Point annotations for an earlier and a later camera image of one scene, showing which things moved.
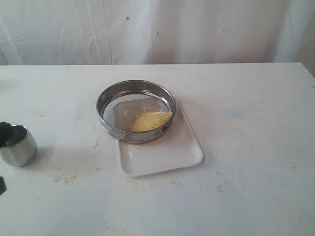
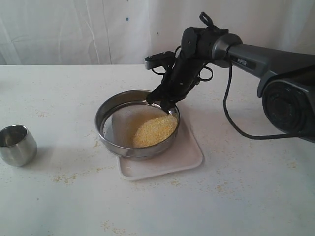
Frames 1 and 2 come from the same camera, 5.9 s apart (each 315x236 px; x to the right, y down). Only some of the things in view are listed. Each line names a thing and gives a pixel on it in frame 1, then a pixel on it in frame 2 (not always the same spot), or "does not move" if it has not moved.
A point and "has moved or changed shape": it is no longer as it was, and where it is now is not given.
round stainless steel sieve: x=136 y=111 has moved or changed shape
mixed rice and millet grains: x=147 y=121 to x=154 y=131
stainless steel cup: x=22 y=148 does not move
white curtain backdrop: x=134 y=32 does not move
